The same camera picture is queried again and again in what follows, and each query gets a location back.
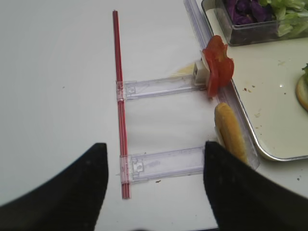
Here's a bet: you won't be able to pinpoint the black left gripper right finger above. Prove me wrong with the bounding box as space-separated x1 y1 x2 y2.
203 141 308 231

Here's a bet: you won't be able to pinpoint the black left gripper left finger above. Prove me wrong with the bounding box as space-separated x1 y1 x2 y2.
0 143 109 231

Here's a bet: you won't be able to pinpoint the clear upper left holder rail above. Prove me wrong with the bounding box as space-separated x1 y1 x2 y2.
116 75 206 101

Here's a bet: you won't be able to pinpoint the white tomato stand block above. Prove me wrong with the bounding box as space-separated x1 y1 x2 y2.
193 60 210 86

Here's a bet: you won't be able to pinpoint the bottom bun on tray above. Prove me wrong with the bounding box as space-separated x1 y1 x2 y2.
295 64 308 111

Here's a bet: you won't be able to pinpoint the metal serving tray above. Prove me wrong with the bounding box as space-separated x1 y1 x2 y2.
201 0 308 162

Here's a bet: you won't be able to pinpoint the purple cabbage shreds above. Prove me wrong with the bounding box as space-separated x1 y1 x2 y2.
223 0 276 26

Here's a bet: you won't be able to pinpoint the red tomato slices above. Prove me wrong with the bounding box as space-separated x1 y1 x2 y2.
202 35 234 98

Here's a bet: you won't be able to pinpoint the clear holder rail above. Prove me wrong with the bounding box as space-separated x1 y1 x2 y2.
116 75 206 101
117 147 205 184

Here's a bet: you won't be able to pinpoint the cheese slice on table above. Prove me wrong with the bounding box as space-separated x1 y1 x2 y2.
171 63 194 77

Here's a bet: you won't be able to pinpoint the green lettuce shreds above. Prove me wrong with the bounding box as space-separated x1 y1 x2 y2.
258 0 308 39

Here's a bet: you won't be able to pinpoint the clear lower left holder rail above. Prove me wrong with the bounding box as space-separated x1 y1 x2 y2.
117 147 205 184

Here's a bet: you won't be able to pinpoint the clear plastic salad container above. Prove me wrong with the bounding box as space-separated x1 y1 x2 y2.
215 0 307 46

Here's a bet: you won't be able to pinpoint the red left rail strip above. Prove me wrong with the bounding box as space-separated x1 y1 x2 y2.
113 10 131 200

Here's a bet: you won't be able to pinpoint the bun half on left stand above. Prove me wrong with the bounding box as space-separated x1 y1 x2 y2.
215 103 248 164

